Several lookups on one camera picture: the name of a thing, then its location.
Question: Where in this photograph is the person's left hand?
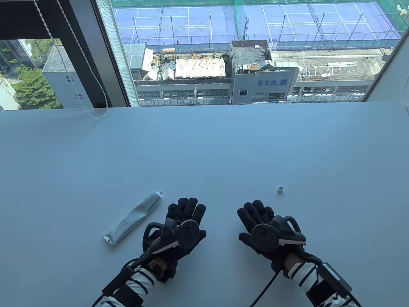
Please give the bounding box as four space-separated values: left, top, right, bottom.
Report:
144 198 207 284

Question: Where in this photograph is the person's right hand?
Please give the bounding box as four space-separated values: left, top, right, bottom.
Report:
237 200 317 273

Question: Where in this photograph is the white toothpaste tube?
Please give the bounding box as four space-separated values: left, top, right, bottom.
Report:
103 190 164 246

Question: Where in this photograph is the person's right forearm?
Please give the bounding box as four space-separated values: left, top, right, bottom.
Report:
284 256 362 307

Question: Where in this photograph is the person's left forearm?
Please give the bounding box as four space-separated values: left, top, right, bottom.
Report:
92 266 158 307

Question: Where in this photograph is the black right hand controller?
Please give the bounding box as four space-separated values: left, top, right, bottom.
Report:
251 216 306 247

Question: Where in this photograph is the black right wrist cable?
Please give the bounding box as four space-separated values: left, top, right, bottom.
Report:
249 270 285 307

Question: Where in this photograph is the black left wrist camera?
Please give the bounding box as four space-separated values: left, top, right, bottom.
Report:
101 266 135 296

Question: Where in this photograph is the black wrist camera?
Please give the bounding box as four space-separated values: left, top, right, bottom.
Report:
316 262 354 300
101 266 135 296

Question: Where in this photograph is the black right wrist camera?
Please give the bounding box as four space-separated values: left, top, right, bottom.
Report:
316 262 354 300

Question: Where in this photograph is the white blind cord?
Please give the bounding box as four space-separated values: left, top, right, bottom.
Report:
32 0 109 120

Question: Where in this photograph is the dark window frame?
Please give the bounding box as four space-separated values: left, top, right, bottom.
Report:
0 0 132 110

